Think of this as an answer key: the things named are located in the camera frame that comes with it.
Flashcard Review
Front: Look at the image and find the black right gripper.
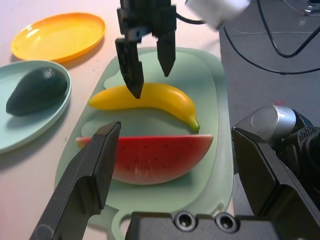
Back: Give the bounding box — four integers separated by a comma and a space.
114, 0, 178, 100

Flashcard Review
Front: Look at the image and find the thin white floor wire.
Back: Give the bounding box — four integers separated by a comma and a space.
234, 25, 320, 36

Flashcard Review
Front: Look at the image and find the toy watermelon slice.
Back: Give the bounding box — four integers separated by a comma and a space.
76, 134, 214, 186

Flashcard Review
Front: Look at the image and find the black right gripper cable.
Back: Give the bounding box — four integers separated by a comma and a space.
256, 0, 320, 58

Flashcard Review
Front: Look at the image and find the green tray with handle hole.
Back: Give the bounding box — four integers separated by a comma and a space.
54, 46, 235, 240

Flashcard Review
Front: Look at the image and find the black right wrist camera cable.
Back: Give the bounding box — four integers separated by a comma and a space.
174, 12, 320, 75

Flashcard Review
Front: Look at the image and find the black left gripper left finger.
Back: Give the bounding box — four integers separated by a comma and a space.
28, 121, 122, 240

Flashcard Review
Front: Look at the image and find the yellow toy banana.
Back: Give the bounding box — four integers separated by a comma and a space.
88, 82, 201, 133

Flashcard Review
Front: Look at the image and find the mint green plate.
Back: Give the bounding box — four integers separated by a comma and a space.
0, 60, 73, 155

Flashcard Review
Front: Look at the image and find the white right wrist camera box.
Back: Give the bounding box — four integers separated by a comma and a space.
184, 0, 251, 29

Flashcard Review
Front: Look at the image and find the silver black robot right leg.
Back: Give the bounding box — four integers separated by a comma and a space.
250, 104, 320, 215

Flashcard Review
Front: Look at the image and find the yellow plastic plate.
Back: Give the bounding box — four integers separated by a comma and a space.
10, 12, 107, 63

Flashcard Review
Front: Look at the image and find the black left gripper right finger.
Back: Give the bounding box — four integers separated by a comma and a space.
231, 126, 320, 240

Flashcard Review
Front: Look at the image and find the dark green toy avocado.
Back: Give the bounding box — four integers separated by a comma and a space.
5, 66, 69, 117

